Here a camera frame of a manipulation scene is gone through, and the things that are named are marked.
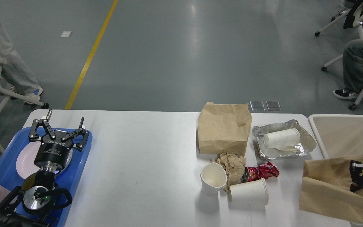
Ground left floor socket plate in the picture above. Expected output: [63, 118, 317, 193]
[250, 101, 265, 112]

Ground brown paper bag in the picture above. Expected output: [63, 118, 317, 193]
[198, 102, 253, 156]

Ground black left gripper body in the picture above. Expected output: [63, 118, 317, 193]
[34, 139, 74, 171]

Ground light green plate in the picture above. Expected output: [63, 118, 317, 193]
[55, 153, 72, 175]

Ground white plastic bin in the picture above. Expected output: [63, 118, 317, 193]
[309, 114, 363, 226]

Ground lying white paper cup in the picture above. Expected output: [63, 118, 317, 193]
[228, 178, 268, 206]

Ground brown paper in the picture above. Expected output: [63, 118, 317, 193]
[215, 152, 246, 192]
[299, 154, 363, 223]

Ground floor socket plate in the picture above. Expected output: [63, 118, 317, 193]
[250, 101, 265, 112]
[266, 101, 282, 112]

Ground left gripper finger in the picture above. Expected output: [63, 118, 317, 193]
[61, 117, 90, 152]
[28, 109, 56, 142]

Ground red snack wrapper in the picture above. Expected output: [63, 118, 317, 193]
[240, 161, 280, 183]

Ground seated person in jeans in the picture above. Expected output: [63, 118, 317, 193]
[333, 0, 363, 101]

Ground pink plate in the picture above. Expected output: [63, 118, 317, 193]
[15, 141, 73, 178]

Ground right floor socket plate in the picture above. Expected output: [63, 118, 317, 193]
[266, 101, 282, 112]

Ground blue plastic tray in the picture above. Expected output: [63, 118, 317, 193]
[0, 127, 93, 227]

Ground aluminium foil tray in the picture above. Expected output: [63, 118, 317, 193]
[252, 119, 316, 160]

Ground crumpled brown paper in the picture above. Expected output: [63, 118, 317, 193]
[215, 152, 246, 192]

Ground white paper cup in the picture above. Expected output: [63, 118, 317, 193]
[200, 162, 227, 196]
[228, 178, 268, 206]

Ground standing person in black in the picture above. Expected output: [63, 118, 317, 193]
[0, 22, 43, 101]

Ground dark teal mug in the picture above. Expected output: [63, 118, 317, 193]
[21, 173, 36, 191]

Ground white container in foil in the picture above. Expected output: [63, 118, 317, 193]
[263, 128, 301, 149]

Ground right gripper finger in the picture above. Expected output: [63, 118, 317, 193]
[349, 160, 363, 192]

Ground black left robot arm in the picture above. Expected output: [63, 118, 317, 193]
[0, 110, 92, 227]

